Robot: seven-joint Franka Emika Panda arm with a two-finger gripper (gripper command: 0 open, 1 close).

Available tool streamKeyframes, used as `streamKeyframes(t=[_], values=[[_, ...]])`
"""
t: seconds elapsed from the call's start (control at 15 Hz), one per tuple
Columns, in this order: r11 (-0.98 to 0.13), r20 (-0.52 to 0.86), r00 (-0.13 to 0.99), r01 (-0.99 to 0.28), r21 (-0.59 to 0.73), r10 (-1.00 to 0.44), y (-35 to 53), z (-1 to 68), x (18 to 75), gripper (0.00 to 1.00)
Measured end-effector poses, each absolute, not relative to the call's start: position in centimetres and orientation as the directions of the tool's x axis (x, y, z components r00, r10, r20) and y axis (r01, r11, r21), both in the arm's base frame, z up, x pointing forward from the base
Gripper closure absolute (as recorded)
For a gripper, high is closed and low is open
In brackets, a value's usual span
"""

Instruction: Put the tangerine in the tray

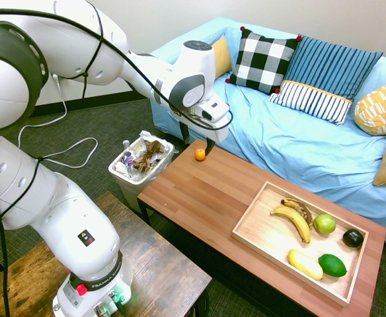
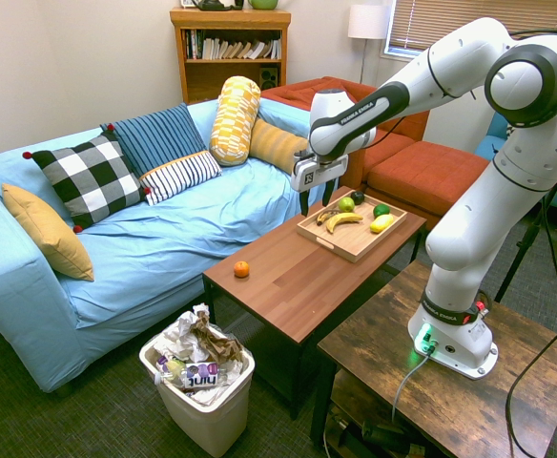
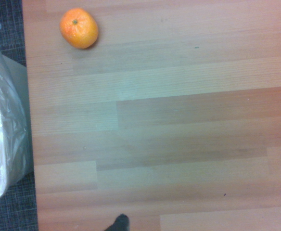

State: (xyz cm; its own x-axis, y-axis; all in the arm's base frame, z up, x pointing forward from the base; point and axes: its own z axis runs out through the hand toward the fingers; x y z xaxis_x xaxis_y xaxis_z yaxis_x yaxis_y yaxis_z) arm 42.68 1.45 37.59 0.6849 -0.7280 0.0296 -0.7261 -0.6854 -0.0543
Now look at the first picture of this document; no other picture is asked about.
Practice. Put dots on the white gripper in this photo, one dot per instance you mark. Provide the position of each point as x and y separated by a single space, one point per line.
217 130

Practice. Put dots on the small orange tangerine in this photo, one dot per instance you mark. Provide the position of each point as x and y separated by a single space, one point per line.
200 154

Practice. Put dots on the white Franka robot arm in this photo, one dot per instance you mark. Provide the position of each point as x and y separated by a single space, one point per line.
64 214

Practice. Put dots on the light wooden tray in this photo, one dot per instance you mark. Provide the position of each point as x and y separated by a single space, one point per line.
262 228

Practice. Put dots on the crumpled brown paper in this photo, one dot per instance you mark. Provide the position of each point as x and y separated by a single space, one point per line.
150 154

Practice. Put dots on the crumpled white wrapper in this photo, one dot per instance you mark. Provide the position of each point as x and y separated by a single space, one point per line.
146 137

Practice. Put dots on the reddish wooden coffee table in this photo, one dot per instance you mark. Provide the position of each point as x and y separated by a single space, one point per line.
196 198

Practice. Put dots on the clear plastic bottle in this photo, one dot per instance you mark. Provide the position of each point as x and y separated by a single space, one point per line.
127 156

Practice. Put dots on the plain mustard pillow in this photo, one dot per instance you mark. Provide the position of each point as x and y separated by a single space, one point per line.
222 57

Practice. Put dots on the white trash bin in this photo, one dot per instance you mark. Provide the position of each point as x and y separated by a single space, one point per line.
127 193

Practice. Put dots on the light blue sofa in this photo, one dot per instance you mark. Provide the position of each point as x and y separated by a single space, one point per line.
295 142

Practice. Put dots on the black white checkered pillow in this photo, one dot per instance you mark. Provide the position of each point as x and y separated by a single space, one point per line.
262 61

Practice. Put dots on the white navy striped pillow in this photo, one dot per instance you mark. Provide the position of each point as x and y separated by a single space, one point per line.
312 100

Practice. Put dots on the long yellow banana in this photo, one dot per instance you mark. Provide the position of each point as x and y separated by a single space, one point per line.
295 222

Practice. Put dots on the brown spotted banana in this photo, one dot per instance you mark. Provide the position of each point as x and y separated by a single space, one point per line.
304 210

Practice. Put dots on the dark wooden robot stand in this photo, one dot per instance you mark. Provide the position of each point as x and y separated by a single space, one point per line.
163 264

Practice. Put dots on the green apple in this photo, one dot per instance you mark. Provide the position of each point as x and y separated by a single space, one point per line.
324 224

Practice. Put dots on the blue striped pillow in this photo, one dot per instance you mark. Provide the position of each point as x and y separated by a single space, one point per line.
331 66

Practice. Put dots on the dark avocado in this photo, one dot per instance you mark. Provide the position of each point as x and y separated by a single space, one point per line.
353 237

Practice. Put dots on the green lime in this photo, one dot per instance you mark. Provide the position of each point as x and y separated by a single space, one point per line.
332 265

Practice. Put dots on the yellow white patterned pillow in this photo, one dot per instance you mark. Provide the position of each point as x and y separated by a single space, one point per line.
381 109

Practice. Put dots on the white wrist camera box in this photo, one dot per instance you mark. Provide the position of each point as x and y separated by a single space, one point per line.
214 110

